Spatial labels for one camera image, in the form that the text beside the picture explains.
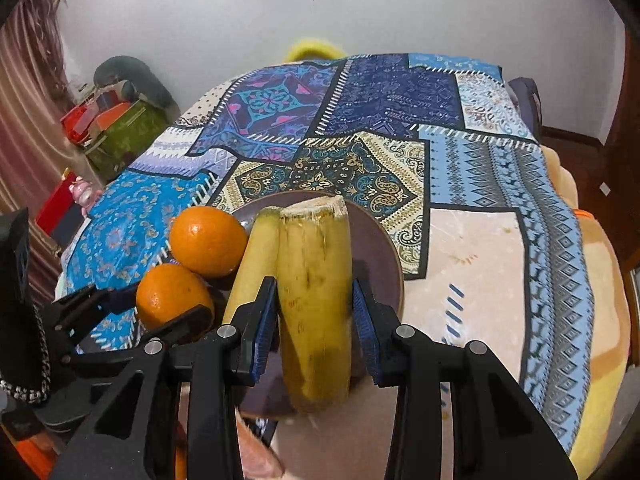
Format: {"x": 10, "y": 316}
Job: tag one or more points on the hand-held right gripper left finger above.
{"x": 264, "y": 332}

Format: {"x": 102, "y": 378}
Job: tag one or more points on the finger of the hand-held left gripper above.
{"x": 190, "y": 322}
{"x": 87, "y": 300}

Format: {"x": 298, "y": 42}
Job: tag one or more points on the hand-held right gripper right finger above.
{"x": 369, "y": 342}

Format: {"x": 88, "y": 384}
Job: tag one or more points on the large yellow banana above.
{"x": 315, "y": 285}

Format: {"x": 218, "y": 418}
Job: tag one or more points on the brown round plate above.
{"x": 375, "y": 255}

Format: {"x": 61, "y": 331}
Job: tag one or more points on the orange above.
{"x": 170, "y": 297}
{"x": 207, "y": 242}

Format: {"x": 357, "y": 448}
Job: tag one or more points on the slim yellow banana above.
{"x": 255, "y": 260}

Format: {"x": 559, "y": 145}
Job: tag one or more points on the red flat box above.
{"x": 55, "y": 210}

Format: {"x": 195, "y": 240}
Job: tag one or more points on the pink toy figure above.
{"x": 84, "y": 195}

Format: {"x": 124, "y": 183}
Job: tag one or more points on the blue patchwork blanket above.
{"x": 475, "y": 260}

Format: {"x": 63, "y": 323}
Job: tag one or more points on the green storage box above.
{"x": 125, "y": 140}

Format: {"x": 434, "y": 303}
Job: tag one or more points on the brown striped curtain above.
{"x": 25, "y": 135}

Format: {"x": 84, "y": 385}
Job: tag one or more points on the red plastic box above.
{"x": 80, "y": 122}

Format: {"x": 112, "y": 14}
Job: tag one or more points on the dark grey cushion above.
{"x": 135, "y": 75}

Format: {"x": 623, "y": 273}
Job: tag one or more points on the yellow fleece blanket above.
{"x": 605, "y": 310}

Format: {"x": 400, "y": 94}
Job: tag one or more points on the dark blue pillow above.
{"x": 525, "y": 105}

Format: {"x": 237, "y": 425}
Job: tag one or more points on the yellow fluffy pillow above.
{"x": 310, "y": 47}

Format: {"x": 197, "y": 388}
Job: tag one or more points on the white wall socket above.
{"x": 605, "y": 189}

